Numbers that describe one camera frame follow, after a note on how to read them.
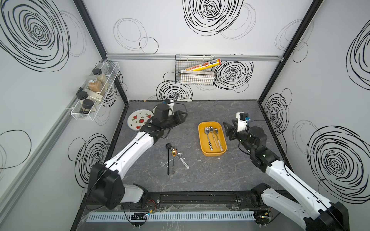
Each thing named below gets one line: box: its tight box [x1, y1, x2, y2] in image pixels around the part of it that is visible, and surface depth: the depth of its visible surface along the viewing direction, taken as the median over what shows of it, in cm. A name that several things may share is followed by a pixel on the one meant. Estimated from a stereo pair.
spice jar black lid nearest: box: [81, 99, 94, 114], surface depth 64 cm
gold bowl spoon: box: [171, 146, 178, 175], surface depth 91 cm
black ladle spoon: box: [165, 142, 172, 175], surface depth 95 cm
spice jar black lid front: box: [76, 91, 89, 105], surface depth 64 cm
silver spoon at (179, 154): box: [159, 151, 190, 169], surface depth 89 cm
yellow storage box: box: [198, 121, 228, 157], surface depth 96 cm
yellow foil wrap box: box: [184, 58, 222, 72], surface depth 91 cm
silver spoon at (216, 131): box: [213, 128, 224, 152], surface depth 101 cm
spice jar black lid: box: [92, 68, 103, 76], surface depth 74 cm
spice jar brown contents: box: [88, 80, 104, 92], surface depth 72 cm
